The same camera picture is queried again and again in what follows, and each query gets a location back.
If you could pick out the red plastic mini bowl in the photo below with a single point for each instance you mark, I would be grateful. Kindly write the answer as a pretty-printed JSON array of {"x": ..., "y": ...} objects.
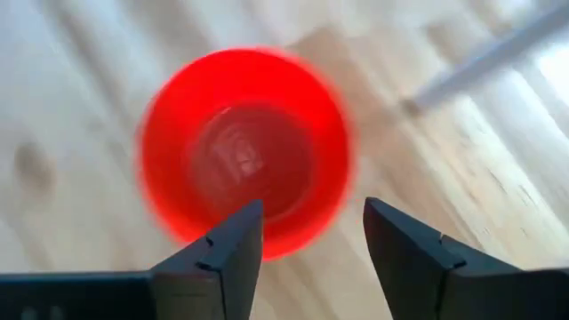
[{"x": 244, "y": 133}]

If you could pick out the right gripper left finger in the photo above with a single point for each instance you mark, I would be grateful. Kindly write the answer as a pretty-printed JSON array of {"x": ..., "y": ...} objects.
[{"x": 222, "y": 275}]

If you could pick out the white perforated metal shelf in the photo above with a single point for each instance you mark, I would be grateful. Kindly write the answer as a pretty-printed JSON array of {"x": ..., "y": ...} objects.
[{"x": 480, "y": 64}]

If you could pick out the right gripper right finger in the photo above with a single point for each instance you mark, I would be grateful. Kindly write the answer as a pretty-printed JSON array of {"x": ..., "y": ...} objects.
[{"x": 413, "y": 275}]

